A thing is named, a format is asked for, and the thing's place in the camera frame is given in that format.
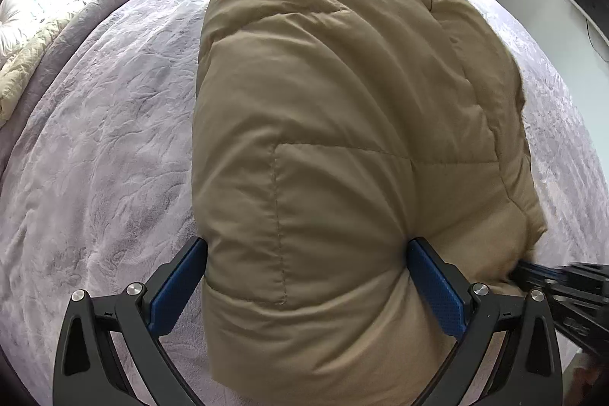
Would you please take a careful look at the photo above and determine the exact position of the black cable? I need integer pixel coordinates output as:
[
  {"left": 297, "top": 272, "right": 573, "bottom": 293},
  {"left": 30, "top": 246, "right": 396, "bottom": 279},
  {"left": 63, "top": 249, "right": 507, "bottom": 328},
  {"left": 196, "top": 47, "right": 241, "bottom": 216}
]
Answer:
[{"left": 587, "top": 22, "right": 609, "bottom": 65}]

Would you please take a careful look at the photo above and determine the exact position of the khaki puffer jacket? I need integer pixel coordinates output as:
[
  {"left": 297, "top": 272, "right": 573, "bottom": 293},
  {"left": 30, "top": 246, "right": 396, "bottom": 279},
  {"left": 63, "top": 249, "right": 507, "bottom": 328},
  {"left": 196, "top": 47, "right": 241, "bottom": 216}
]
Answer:
[{"left": 190, "top": 0, "right": 547, "bottom": 406}]

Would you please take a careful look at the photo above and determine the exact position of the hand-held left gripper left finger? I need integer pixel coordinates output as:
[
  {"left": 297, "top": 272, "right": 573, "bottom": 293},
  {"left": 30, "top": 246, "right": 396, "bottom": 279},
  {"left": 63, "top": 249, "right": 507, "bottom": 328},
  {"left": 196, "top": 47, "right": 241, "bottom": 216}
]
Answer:
[{"left": 53, "top": 237, "right": 210, "bottom": 406}]

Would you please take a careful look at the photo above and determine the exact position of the cream quilted bedspread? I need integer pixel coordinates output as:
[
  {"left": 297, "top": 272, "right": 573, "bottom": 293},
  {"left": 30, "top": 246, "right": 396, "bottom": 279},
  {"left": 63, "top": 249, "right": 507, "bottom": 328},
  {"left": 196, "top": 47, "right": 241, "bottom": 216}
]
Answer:
[{"left": 0, "top": 13, "right": 72, "bottom": 121}]

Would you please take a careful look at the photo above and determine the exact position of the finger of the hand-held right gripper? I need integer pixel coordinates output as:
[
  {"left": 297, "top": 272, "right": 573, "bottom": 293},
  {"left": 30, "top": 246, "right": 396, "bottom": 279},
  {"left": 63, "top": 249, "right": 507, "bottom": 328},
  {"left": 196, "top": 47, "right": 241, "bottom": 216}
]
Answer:
[{"left": 511, "top": 261, "right": 572, "bottom": 295}]

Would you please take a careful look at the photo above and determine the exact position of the round cream cushion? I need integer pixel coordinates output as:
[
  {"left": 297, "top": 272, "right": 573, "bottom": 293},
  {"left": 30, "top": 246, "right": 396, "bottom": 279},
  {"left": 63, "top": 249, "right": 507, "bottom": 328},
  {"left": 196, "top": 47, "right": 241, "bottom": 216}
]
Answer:
[{"left": 0, "top": 0, "right": 34, "bottom": 55}]

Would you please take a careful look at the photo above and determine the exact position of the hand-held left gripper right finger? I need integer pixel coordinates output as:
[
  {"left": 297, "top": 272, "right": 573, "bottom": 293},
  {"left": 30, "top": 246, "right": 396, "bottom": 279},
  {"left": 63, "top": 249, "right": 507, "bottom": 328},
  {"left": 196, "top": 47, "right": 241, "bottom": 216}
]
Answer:
[{"left": 407, "top": 236, "right": 564, "bottom": 406}]

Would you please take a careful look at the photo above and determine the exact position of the grey plush embossed blanket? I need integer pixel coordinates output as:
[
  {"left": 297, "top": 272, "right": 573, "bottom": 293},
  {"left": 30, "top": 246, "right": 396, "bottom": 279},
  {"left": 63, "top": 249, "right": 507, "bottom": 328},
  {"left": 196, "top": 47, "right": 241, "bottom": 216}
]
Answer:
[{"left": 0, "top": 0, "right": 609, "bottom": 406}]

